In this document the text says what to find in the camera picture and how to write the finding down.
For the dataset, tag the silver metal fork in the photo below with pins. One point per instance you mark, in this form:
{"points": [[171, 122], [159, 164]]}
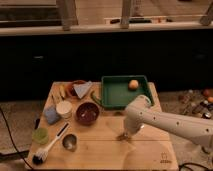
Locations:
{"points": [[123, 136]]}

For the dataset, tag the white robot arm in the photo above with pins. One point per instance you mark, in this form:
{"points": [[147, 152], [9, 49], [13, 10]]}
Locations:
{"points": [[139, 112]]}

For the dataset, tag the small metal cup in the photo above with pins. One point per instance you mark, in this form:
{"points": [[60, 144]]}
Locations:
{"points": [[69, 142]]}

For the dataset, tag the green plastic tray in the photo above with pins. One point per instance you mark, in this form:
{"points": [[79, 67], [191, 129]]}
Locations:
{"points": [[116, 94]]}

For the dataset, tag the green chili pepper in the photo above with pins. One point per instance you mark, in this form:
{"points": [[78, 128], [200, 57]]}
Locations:
{"points": [[95, 99]]}

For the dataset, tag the grey triangular cloth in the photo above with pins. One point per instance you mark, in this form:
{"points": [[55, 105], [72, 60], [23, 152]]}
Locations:
{"points": [[82, 89]]}

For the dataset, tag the yellow round fruit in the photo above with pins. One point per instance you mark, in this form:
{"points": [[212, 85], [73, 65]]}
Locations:
{"points": [[133, 85]]}

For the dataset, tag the dark red bowl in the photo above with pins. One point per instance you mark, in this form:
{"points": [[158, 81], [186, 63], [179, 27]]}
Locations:
{"points": [[87, 113]]}

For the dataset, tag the yellow banana piece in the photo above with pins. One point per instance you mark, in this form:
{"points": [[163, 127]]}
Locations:
{"points": [[62, 91]]}

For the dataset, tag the white lidded round container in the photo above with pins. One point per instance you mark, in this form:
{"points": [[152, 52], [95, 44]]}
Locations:
{"points": [[64, 109]]}

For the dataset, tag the wooden spoon piece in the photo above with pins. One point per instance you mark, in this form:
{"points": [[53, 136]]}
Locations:
{"points": [[56, 98]]}

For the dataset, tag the green round scrubber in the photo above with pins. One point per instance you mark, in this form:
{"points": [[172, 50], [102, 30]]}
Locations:
{"points": [[40, 136]]}

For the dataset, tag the spice bottles cluster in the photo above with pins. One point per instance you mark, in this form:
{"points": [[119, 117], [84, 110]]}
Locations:
{"points": [[196, 103]]}

